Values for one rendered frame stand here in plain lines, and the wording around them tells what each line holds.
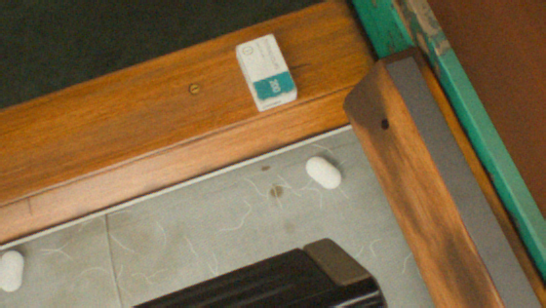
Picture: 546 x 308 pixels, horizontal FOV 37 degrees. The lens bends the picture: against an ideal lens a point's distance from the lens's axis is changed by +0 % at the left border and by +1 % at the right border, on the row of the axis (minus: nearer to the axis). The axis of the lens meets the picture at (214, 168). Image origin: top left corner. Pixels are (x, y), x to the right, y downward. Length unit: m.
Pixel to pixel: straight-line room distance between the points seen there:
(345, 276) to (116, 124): 0.44
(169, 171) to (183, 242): 0.06
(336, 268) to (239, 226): 0.38
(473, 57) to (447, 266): 0.15
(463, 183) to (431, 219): 0.04
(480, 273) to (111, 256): 0.30
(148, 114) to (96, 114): 0.05
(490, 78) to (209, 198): 0.26
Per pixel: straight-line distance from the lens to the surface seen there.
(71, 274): 0.71
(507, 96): 0.58
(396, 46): 0.71
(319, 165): 0.71
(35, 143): 0.73
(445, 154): 0.61
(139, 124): 0.72
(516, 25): 0.54
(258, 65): 0.72
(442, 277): 0.62
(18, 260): 0.71
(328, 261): 0.34
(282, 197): 0.72
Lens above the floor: 1.41
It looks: 68 degrees down
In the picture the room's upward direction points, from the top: 8 degrees counter-clockwise
